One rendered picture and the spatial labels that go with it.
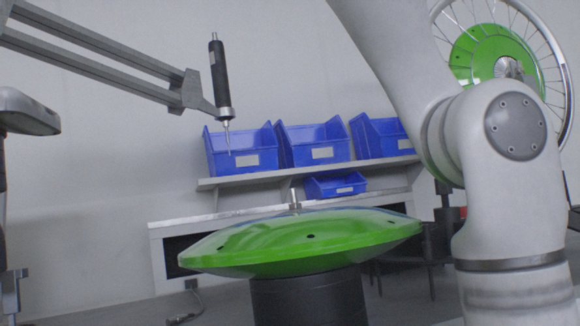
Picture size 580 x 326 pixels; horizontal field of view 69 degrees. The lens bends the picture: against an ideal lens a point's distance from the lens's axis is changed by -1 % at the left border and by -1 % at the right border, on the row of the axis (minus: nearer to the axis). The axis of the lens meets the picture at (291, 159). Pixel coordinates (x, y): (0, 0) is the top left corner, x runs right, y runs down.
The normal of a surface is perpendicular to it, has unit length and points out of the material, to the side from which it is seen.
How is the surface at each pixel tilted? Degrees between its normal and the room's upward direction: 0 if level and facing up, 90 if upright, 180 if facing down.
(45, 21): 168
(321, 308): 90
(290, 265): 156
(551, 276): 90
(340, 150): 100
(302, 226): 23
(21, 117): 180
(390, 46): 128
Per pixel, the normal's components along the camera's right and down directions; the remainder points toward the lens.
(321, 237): -0.08, -0.95
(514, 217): 0.04, -0.12
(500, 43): 0.29, -0.34
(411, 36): 0.36, 0.35
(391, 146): 0.29, 0.01
